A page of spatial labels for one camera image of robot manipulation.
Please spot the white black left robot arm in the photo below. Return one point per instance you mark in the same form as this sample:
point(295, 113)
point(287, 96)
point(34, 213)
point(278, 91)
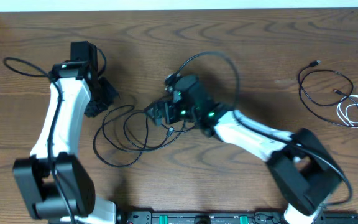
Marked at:
point(53, 183)

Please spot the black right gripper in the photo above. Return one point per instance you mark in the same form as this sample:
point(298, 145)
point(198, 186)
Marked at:
point(167, 104)

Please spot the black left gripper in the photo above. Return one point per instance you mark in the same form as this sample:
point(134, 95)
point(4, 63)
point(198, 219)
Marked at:
point(113, 94)

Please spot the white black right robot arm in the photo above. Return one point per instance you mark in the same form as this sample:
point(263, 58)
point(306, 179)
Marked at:
point(301, 167)

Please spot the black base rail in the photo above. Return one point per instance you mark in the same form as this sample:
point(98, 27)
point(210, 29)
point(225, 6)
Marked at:
point(260, 217)

